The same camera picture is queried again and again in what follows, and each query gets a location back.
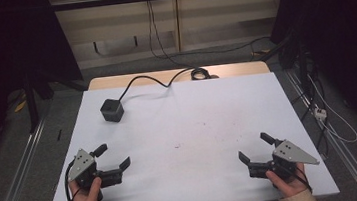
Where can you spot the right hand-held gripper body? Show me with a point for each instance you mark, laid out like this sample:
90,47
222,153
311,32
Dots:
288,157

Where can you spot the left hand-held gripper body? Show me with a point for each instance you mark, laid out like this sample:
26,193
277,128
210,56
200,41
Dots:
82,164

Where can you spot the person's right hand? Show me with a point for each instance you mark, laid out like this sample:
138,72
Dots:
289,184

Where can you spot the person's left hand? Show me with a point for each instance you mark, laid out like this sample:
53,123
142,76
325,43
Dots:
88,200

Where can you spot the black cube power socket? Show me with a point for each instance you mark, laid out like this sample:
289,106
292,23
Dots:
112,110

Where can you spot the white power plug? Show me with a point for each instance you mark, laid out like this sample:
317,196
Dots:
320,113

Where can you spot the wooden table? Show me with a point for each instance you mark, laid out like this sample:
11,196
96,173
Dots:
237,69

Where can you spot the black metal stand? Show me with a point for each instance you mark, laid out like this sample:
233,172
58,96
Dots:
31,102

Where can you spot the yellow floor tape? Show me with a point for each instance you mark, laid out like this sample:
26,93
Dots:
20,106

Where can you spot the black curtain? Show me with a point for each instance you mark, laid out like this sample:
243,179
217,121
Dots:
343,29
0,49

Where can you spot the aluminium floor rail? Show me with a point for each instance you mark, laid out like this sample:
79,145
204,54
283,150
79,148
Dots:
338,144
17,177

